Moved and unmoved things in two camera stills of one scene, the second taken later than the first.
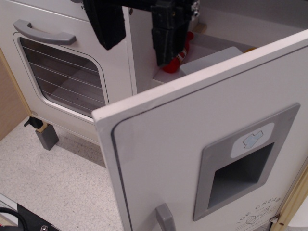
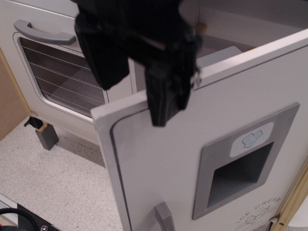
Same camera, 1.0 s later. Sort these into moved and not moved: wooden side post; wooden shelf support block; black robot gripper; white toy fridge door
Moved: black robot gripper
Not moved: wooden side post; white toy fridge door; wooden shelf support block
